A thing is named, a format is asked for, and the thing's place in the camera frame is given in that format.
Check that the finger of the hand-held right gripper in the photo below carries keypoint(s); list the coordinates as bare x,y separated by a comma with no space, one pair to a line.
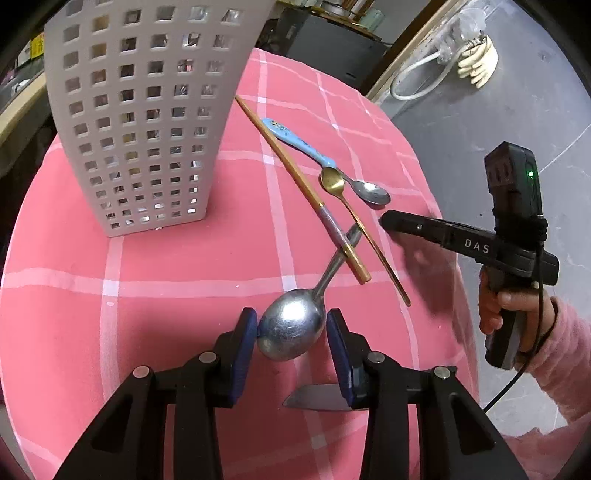
411,225

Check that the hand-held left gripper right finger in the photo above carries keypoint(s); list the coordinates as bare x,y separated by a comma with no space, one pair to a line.
339,355

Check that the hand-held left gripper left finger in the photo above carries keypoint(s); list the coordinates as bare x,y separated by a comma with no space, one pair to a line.
244,350

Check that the large steel spoon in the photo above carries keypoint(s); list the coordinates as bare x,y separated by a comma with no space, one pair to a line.
291,330

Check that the white perforated utensil basket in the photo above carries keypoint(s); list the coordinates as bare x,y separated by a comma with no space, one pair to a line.
83,152

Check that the person's right forearm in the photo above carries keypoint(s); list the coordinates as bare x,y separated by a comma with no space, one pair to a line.
568,350

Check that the person's right hand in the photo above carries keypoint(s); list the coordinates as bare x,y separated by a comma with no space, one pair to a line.
517,304

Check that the small steel knife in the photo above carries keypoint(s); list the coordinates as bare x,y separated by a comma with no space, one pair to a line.
318,398

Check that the gold spoon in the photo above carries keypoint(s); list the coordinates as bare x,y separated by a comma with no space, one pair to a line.
332,181

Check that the pink checked tablecloth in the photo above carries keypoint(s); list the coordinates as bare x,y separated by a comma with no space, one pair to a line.
161,300

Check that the cream rubber gloves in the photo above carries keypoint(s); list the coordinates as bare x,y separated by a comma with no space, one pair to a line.
480,62

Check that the gold chopstick grey grip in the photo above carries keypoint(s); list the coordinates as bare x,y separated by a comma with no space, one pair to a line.
286,157

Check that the transparent plastic bag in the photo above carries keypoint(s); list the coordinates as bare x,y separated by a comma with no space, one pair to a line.
464,32

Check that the grey washing machine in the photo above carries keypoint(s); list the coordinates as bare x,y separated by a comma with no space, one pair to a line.
323,41

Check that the person's pink clothing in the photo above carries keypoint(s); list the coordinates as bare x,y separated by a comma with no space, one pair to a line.
545,457

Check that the beige kitchen counter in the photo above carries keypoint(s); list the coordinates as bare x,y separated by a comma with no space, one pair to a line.
14,121

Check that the wooden door frame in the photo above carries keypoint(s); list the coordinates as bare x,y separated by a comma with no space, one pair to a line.
406,50

